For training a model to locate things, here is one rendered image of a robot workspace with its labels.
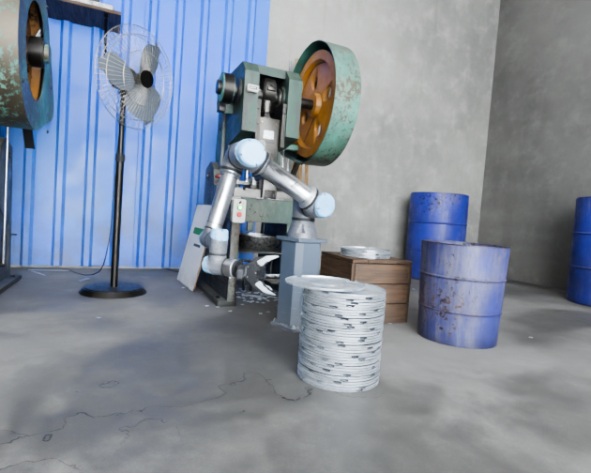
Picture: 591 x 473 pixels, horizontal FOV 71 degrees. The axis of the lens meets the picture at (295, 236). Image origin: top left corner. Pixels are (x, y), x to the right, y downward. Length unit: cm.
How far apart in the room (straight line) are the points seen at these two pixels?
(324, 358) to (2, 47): 193
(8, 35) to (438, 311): 232
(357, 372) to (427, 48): 437
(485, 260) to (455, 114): 354
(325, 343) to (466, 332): 91
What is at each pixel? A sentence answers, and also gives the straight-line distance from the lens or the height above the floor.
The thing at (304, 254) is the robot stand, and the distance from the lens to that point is 200.
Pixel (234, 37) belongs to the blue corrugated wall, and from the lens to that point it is 420.
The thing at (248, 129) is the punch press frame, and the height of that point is 107.
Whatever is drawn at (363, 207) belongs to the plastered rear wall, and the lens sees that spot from 456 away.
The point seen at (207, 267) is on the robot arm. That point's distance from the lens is 176.
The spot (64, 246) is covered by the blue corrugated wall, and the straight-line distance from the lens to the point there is 381.
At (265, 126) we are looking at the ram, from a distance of 278.
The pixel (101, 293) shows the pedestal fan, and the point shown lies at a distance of 268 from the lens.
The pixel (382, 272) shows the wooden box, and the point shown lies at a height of 28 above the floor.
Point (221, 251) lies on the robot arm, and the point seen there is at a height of 39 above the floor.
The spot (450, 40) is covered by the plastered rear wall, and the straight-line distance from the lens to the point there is 559.
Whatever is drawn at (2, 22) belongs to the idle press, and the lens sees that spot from 243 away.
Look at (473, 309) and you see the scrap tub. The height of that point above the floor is 19.
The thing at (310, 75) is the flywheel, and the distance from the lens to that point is 324.
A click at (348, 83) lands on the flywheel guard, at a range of 273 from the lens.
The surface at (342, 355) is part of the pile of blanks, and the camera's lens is 140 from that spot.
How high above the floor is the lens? 56
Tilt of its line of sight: 3 degrees down
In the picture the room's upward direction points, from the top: 4 degrees clockwise
